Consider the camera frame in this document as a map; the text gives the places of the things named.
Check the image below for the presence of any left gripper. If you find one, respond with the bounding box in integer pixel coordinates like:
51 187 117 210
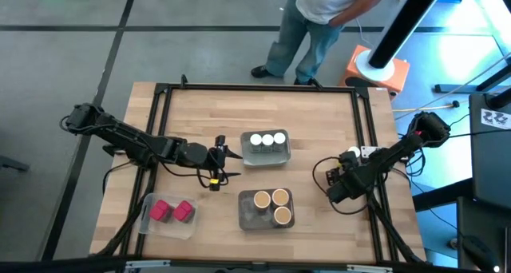
199 135 244 192

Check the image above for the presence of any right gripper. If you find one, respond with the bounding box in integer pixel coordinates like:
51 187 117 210
325 151 370 205

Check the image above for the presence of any red-lid spice jar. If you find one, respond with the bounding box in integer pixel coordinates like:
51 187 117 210
172 200 196 224
148 199 173 223

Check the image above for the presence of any light grey plastic bin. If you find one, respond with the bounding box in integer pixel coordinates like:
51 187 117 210
240 129 291 169

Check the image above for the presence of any dark grey translucent bin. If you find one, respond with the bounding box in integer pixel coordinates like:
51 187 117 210
237 188 295 231

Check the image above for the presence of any clear plastic bin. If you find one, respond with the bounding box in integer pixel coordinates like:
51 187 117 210
137 192 199 241

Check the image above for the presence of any black floor beam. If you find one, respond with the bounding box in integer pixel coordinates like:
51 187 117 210
410 176 474 213

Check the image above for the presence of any white round disc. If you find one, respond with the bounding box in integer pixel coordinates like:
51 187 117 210
355 49 396 82

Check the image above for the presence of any orange box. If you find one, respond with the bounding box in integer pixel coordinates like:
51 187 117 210
339 44 411 102

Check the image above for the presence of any black box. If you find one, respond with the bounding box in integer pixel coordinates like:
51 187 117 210
457 196 511 273

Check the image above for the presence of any black stand foot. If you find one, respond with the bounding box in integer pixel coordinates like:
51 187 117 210
434 63 511 95

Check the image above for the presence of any black cabinet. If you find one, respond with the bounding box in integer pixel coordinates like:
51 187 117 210
469 92 511 210

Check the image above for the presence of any black computer mouse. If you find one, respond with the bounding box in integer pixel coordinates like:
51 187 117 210
461 235 496 271

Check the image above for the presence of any white printed sticker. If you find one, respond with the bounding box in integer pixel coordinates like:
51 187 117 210
481 108 511 130

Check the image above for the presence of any black rig crossbar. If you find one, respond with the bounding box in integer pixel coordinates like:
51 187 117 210
0 255 511 273

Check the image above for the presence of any person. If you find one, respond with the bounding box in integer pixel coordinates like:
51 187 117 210
250 0 402 86

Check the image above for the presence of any black aluminium table frame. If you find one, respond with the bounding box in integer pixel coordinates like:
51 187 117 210
93 75 426 266

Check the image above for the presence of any silver mounting bracket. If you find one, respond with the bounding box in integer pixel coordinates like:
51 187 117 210
125 259 172 271
346 264 394 273

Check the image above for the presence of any yellow cable with black plug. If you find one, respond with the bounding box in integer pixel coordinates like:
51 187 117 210
393 100 461 113

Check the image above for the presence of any white floor cable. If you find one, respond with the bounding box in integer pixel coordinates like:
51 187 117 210
354 19 374 47

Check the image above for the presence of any grey floor bracket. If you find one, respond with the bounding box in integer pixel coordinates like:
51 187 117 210
0 155 31 174

